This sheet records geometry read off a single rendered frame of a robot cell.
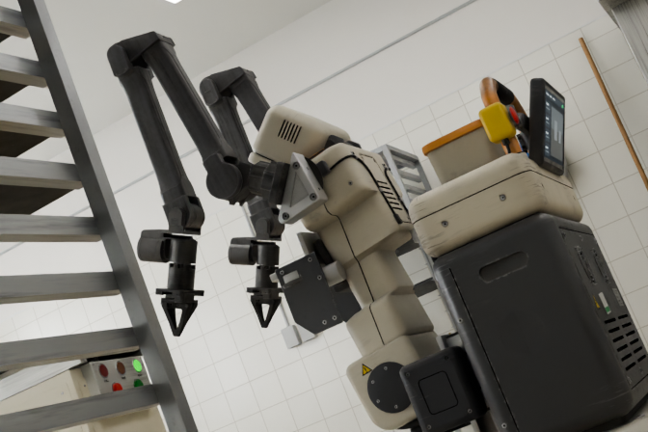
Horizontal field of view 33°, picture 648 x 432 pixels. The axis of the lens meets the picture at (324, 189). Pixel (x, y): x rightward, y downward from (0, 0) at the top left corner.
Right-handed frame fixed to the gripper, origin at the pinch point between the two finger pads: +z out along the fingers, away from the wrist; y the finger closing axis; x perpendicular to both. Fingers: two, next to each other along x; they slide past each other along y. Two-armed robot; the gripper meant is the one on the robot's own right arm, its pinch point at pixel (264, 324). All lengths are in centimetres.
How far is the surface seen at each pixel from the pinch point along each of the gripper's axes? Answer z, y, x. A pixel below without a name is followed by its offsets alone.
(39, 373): 15, 21, -51
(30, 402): 22, 22, -52
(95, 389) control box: 17.5, 17.2, -36.5
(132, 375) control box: 15.7, 0.7, -36.3
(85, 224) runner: -22, 109, 19
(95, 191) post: -27, 107, 19
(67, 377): 14.7, 21.9, -41.6
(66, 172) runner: -30, 109, 15
